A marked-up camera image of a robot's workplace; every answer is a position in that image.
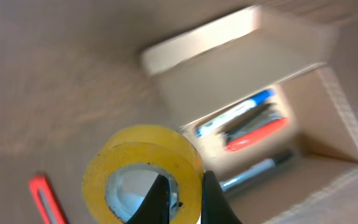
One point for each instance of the blue whiteboard marker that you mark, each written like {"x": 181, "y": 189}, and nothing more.
{"x": 234, "y": 112}

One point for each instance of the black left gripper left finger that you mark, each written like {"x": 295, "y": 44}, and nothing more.
{"x": 155, "y": 208}

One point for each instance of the red utility knife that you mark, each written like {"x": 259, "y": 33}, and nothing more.
{"x": 46, "y": 201}

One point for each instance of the red and black stapler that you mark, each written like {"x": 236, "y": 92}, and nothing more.
{"x": 253, "y": 126}

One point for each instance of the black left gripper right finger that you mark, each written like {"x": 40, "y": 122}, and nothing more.
{"x": 215, "y": 209}

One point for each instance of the open cardboard box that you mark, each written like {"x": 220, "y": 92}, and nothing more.
{"x": 212, "y": 68}

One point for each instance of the yellow tape roll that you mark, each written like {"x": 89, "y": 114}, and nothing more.
{"x": 150, "y": 145}

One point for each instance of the black whiteboard marker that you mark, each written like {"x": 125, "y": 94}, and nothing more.
{"x": 257, "y": 169}

